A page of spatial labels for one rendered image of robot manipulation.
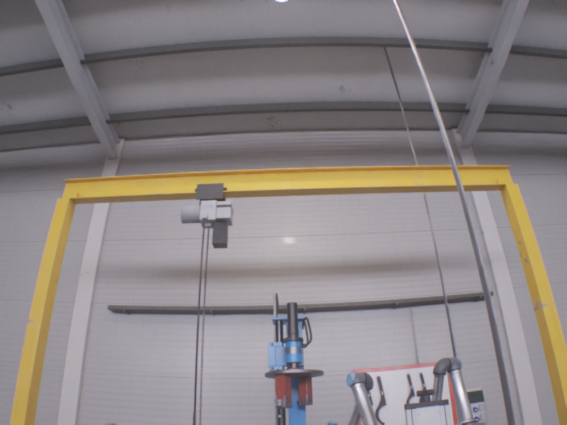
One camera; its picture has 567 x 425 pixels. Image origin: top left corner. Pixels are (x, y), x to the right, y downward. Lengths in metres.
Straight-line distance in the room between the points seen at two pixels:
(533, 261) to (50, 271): 5.05
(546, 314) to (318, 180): 2.76
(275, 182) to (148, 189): 1.43
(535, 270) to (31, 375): 5.12
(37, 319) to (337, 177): 3.48
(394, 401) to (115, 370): 4.21
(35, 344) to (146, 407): 2.52
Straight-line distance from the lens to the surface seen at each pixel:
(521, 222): 4.70
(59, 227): 4.72
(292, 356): 3.98
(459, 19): 7.16
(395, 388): 6.15
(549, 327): 4.39
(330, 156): 7.56
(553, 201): 8.66
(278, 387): 3.83
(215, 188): 4.26
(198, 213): 4.16
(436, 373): 3.59
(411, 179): 4.55
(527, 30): 7.83
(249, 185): 4.33
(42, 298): 4.47
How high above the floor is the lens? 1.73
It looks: 29 degrees up
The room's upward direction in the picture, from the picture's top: 2 degrees counter-clockwise
